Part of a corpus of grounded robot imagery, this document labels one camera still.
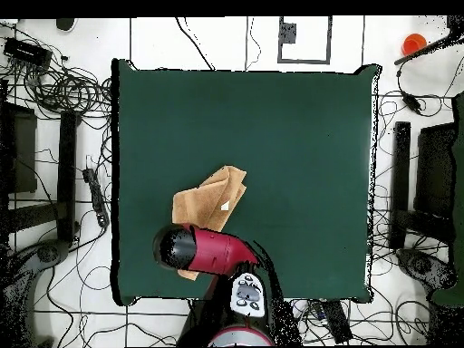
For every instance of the yellow terry towel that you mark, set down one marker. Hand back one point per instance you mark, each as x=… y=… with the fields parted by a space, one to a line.
x=203 y=203

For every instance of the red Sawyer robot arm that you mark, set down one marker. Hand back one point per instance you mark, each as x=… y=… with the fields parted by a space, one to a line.
x=217 y=250

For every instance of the black flat panel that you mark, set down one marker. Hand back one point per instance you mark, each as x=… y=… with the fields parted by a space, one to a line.
x=21 y=152
x=435 y=170

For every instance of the dark green table cloth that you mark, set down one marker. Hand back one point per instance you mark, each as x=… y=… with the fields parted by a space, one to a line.
x=290 y=163

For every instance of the black power strip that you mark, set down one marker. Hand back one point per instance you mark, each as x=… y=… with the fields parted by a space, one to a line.
x=97 y=197
x=337 y=322

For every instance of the black upright bar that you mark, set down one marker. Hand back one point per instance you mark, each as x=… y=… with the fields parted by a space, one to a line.
x=400 y=181
x=67 y=174

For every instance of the dark grey square plate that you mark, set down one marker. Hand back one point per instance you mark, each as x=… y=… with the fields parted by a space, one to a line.
x=288 y=33

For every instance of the black chair base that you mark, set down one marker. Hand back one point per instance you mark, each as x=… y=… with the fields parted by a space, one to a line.
x=47 y=253
x=422 y=266

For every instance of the black power adapter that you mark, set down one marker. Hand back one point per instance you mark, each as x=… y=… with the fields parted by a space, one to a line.
x=412 y=102

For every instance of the orange cup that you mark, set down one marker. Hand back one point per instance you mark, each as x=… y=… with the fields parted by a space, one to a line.
x=413 y=44

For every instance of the dark oval object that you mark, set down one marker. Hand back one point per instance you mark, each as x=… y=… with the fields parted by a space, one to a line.
x=65 y=23

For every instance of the black rod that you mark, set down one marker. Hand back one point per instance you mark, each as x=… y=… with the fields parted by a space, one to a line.
x=424 y=49

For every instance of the black network box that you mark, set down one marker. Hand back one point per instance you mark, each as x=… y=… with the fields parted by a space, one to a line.
x=27 y=52

